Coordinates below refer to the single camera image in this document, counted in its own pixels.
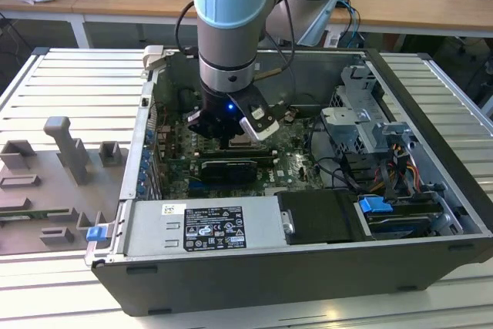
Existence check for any blue cable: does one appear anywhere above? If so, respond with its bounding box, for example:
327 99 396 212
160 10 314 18
337 0 364 49

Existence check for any green motherboard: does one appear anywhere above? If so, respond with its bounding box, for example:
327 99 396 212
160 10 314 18
153 107 328 200

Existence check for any black wire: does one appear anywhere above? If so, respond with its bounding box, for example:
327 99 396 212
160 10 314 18
314 156 364 192

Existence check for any grey parts rack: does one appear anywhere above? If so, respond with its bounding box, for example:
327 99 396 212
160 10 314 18
0 115 130 257

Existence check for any grey power supply unit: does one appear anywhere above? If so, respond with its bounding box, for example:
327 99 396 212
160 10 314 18
125 196 288 257

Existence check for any CPU socket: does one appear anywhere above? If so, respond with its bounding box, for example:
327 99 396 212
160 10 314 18
217 134 270 153

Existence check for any green RAM stick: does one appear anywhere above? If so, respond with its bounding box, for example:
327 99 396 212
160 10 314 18
0 210 52 220

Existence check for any hard disk in blue carrier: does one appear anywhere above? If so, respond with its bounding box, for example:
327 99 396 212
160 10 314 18
356 194 444 240

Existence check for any metal drive cage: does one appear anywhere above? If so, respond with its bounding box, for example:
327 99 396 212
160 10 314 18
319 63 418 155

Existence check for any grey case handle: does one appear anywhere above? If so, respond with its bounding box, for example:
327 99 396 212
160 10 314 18
141 45 166 72

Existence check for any black plastic shroud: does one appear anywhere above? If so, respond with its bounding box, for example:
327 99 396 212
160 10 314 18
277 190 367 246

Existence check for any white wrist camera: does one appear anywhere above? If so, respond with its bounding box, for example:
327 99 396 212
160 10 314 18
226 89 280 142

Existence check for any black PC case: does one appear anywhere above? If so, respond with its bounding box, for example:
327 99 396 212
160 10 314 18
85 44 493 317

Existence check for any yellow red wire bundle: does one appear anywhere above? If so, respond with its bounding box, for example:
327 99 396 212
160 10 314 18
387 143 421 192

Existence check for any black graphics card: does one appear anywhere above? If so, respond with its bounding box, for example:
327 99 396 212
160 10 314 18
200 158 257 184

